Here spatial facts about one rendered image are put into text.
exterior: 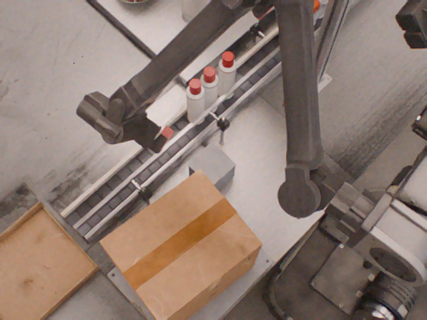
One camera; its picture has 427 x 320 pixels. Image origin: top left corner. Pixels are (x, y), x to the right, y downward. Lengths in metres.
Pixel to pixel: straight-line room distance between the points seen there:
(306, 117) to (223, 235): 0.45
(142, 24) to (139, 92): 0.78
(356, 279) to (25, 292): 1.23
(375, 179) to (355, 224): 1.69
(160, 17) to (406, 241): 1.20
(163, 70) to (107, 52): 0.82
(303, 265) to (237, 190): 0.66
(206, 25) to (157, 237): 0.54
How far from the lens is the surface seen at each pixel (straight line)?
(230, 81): 1.66
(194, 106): 1.61
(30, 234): 1.72
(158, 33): 1.89
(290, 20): 0.98
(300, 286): 2.25
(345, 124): 1.83
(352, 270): 2.28
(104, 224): 1.64
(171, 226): 1.36
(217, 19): 1.04
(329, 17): 1.60
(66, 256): 1.68
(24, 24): 2.06
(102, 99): 1.25
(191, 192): 1.38
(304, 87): 0.99
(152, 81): 1.14
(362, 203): 1.02
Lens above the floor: 2.43
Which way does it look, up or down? 67 degrees down
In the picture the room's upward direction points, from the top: 2 degrees clockwise
